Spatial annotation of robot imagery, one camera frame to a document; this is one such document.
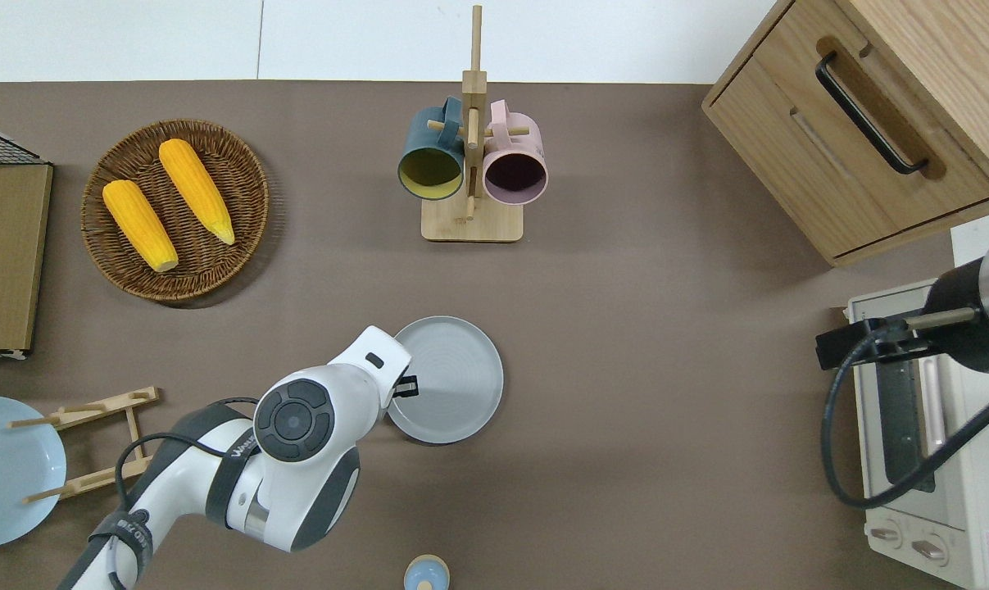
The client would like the light blue plate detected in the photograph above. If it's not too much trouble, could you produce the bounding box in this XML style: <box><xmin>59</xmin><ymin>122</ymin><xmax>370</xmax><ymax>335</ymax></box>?
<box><xmin>0</xmin><ymin>396</ymin><xmax>67</xmax><ymax>549</ymax></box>

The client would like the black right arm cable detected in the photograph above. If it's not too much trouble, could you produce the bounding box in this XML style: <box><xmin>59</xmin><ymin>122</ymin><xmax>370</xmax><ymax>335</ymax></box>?
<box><xmin>820</xmin><ymin>307</ymin><xmax>989</xmax><ymax>510</ymax></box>

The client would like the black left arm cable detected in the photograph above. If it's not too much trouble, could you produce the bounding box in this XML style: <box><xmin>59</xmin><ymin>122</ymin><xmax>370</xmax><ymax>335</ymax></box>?
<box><xmin>115</xmin><ymin>397</ymin><xmax>259</xmax><ymax>515</ymax></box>

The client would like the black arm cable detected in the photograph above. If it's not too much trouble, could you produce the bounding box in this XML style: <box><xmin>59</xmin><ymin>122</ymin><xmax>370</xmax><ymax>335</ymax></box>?
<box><xmin>115</xmin><ymin>397</ymin><xmax>259</xmax><ymax>515</ymax></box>
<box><xmin>820</xmin><ymin>307</ymin><xmax>989</xmax><ymax>510</ymax></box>

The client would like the yellow corn cob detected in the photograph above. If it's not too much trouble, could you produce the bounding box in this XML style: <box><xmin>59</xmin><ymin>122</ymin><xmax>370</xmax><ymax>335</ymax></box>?
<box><xmin>102</xmin><ymin>179</ymin><xmax>179</xmax><ymax>274</ymax></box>
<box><xmin>158</xmin><ymin>138</ymin><xmax>237</xmax><ymax>246</ymax></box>

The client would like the black cabinet handle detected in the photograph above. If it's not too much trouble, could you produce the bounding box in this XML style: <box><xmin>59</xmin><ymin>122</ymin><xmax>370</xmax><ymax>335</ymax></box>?
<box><xmin>815</xmin><ymin>52</ymin><xmax>930</xmax><ymax>176</ymax></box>

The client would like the wooden drawer cabinet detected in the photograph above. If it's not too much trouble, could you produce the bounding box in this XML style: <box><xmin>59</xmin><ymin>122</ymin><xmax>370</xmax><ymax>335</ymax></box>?
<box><xmin>701</xmin><ymin>0</ymin><xmax>989</xmax><ymax>268</ymax></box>

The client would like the wire grid wooden shelf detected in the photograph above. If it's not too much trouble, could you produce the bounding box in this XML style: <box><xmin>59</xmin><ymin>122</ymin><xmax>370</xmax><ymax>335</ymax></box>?
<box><xmin>0</xmin><ymin>120</ymin><xmax>55</xmax><ymax>360</ymax></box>

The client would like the small blue cup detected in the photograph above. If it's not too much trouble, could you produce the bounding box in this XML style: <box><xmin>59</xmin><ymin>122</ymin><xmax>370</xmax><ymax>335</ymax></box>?
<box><xmin>404</xmin><ymin>555</ymin><xmax>451</xmax><ymax>590</ymax></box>

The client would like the gray round plate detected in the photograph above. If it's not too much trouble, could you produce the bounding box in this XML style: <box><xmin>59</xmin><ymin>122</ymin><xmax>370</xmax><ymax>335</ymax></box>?
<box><xmin>386</xmin><ymin>316</ymin><xmax>505</xmax><ymax>445</ymax></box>

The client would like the pink mug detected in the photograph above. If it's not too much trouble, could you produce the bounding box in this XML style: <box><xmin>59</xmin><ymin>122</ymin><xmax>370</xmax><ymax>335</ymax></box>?
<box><xmin>483</xmin><ymin>99</ymin><xmax>549</xmax><ymax>206</ymax></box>

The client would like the wooden plate rack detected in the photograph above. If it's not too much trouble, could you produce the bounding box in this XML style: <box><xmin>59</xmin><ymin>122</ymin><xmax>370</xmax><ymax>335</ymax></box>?
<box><xmin>8</xmin><ymin>387</ymin><xmax>161</xmax><ymax>503</ymax></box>

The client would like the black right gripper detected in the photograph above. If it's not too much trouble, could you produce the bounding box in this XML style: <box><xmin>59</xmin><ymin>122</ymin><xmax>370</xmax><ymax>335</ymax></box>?
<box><xmin>816</xmin><ymin>258</ymin><xmax>989</xmax><ymax>374</ymax></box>

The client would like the brown wicker basket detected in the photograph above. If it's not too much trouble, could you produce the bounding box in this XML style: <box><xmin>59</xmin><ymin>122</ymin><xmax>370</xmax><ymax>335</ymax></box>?
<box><xmin>81</xmin><ymin>120</ymin><xmax>270</xmax><ymax>302</ymax></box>

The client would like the white toaster oven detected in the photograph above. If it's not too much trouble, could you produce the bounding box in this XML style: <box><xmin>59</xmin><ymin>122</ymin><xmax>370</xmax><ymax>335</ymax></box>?
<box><xmin>845</xmin><ymin>279</ymin><xmax>989</xmax><ymax>590</ymax></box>

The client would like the dark teal mug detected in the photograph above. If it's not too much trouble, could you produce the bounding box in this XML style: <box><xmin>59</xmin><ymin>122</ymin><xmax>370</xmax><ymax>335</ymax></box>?
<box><xmin>397</xmin><ymin>97</ymin><xmax>467</xmax><ymax>202</ymax></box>

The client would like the brown table mat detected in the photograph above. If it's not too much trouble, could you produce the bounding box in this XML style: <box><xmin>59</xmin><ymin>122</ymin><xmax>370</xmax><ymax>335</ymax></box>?
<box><xmin>0</xmin><ymin>80</ymin><xmax>966</xmax><ymax>590</ymax></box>

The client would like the wooden mug tree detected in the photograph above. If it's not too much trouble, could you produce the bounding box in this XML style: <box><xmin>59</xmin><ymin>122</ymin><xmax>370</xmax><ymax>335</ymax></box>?
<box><xmin>421</xmin><ymin>5</ymin><xmax>532</xmax><ymax>243</ymax></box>

